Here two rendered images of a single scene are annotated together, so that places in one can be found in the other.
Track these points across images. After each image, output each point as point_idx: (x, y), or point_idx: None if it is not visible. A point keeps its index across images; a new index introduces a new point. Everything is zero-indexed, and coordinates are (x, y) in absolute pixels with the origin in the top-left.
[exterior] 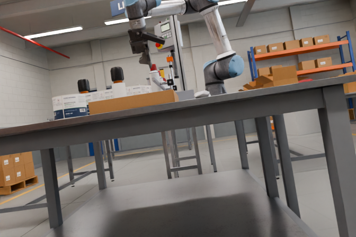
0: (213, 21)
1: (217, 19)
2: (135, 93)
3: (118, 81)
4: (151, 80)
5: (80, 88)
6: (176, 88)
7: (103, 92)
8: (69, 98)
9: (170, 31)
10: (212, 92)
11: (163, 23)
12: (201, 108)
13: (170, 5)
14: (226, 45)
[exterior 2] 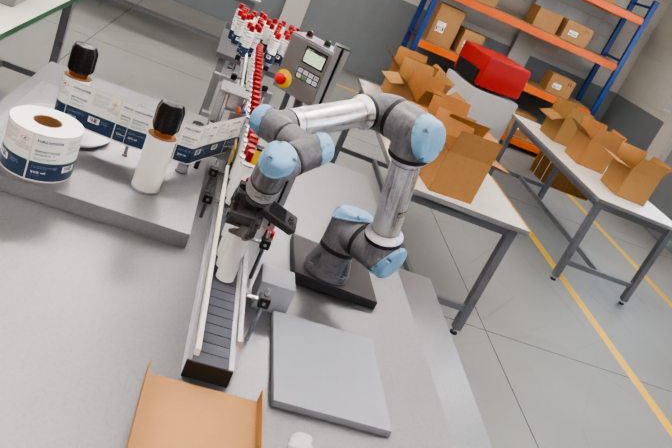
0: (400, 186)
1: (410, 186)
2: (196, 351)
3: (166, 136)
4: (232, 243)
5: (73, 64)
6: (267, 247)
7: (120, 104)
8: (50, 144)
9: (319, 76)
10: (325, 269)
11: (316, 48)
12: None
13: (344, 124)
14: (395, 228)
